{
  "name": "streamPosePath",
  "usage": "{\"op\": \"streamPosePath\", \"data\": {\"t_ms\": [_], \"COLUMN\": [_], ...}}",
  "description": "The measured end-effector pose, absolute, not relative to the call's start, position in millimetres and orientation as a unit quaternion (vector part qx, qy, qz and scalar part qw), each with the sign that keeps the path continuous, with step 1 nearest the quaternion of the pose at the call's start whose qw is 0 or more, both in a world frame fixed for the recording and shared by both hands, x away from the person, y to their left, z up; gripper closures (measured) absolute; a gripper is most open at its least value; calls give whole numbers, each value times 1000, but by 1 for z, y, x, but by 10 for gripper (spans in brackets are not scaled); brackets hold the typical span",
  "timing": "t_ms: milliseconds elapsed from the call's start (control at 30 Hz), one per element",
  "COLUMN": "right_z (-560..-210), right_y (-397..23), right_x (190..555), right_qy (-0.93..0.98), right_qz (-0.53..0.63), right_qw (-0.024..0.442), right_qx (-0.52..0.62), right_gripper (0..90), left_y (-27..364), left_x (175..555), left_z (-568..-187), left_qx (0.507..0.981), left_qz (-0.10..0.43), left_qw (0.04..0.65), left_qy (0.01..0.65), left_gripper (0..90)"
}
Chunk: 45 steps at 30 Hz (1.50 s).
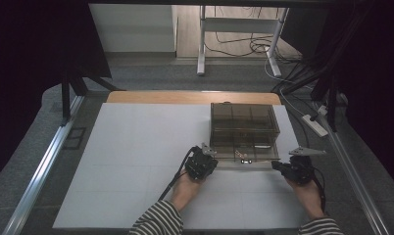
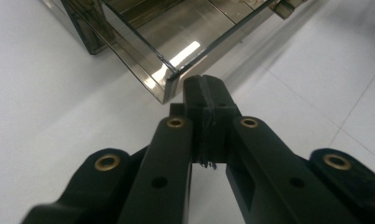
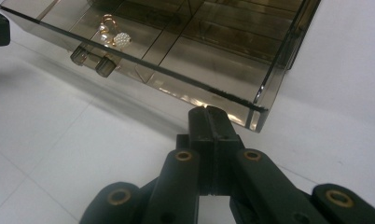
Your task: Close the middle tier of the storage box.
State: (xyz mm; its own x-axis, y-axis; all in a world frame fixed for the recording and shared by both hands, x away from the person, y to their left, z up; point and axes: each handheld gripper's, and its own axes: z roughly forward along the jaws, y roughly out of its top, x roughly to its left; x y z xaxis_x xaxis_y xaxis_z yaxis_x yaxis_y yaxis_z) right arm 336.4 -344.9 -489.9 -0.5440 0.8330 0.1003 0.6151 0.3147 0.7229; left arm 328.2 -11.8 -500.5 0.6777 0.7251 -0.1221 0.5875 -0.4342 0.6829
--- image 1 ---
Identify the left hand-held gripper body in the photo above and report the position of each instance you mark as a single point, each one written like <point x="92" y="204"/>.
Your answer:
<point x="200" y="164"/>

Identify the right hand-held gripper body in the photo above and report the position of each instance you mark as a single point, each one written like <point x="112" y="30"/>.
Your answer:
<point x="299" y="169"/>

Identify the smoky transparent drawer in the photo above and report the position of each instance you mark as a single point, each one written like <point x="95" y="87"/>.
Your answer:
<point x="224" y="150"/>

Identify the smoky transparent jewellery box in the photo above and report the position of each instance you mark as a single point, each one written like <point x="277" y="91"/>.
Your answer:
<point x="244" y="116"/>

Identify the person's right hand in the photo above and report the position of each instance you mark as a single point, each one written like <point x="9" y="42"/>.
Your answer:
<point x="307" y="196"/>

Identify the person's left hand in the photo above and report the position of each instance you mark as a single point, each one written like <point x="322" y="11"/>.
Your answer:
<point x="183" y="191"/>

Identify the white power strip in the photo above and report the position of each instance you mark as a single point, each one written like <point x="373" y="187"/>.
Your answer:
<point x="315" y="125"/>

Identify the black metal stand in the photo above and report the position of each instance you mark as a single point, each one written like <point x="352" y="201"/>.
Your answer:
<point x="332" y="104"/>
<point x="66" y="98"/>

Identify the black curtain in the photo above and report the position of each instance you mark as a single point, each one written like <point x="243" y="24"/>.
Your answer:
<point x="31" y="65"/>
<point x="374" y="81"/>

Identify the white cabinet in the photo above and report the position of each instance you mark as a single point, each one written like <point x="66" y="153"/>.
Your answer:
<point x="133" y="29"/>

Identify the aluminium rail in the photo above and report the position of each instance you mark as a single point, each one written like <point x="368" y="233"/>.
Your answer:
<point x="41" y="169"/>
<point x="352" y="176"/>

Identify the black rectangular floor frame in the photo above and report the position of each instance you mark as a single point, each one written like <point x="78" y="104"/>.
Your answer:
<point x="74" y="137"/>

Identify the white desk frame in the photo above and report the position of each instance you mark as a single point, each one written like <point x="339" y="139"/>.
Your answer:
<point x="237" y="24"/>

